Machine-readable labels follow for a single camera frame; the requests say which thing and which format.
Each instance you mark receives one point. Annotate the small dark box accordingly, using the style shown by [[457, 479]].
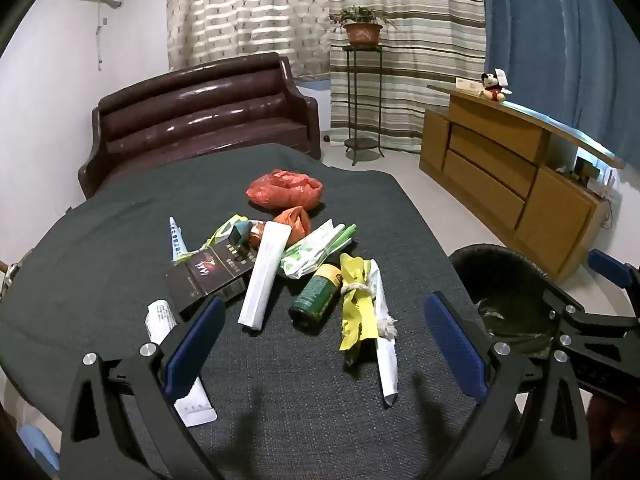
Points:
[[586, 167]]

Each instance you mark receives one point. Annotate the striped curtain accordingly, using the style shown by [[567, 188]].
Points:
[[425, 35]]

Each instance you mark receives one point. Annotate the red plastic bag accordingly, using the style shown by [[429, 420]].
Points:
[[282, 190]]

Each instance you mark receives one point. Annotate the green white packet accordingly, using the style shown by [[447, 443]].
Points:
[[305, 255]]

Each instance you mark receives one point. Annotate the black metal plant stand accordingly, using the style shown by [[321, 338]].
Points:
[[363, 144]]

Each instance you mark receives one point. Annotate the dark cigarette carton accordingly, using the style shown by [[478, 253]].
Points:
[[210, 280]]

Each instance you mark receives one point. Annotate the blue curtain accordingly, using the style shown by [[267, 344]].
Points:
[[560, 35]]

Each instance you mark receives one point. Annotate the mouse plush toy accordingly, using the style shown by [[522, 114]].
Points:
[[494, 91]]

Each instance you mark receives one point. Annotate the white air conditioner pipe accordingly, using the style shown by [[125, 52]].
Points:
[[101, 35]]

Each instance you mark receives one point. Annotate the long white paper box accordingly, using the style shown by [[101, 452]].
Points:
[[262, 280]]

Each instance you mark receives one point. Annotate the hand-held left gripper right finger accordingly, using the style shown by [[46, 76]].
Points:
[[455, 350]]

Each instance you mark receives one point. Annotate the wooden cabinet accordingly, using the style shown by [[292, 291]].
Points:
[[555, 210]]

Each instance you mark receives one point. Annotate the dark green bottle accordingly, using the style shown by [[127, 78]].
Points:
[[315, 300]]

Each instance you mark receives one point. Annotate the green yellow wrapper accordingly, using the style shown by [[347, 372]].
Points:
[[220, 232]]

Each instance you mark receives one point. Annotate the brown leather sofa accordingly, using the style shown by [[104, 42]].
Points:
[[200, 110]]

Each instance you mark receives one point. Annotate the light blue object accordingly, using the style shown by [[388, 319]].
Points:
[[40, 450]]

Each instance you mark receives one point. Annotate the black trash bin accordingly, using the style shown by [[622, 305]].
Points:
[[480, 270]]

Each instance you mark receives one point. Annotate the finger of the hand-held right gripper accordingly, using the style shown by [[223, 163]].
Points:
[[607, 265], [560, 305]]

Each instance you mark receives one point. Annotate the teal paper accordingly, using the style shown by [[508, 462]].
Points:
[[239, 234]]

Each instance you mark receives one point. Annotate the beige patterned curtain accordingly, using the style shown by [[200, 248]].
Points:
[[240, 10]]

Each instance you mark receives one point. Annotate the white blue tube wrapper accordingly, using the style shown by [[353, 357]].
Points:
[[177, 242]]

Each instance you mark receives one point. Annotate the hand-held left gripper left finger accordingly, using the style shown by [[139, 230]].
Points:
[[192, 345]]

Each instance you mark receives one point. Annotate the orange plastic bag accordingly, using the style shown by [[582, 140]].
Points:
[[295, 220]]

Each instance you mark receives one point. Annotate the white router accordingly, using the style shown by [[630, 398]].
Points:
[[607, 180]]

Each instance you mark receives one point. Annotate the potted plant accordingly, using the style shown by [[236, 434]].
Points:
[[362, 32]]

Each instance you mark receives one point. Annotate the white flat box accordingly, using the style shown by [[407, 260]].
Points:
[[467, 85]]

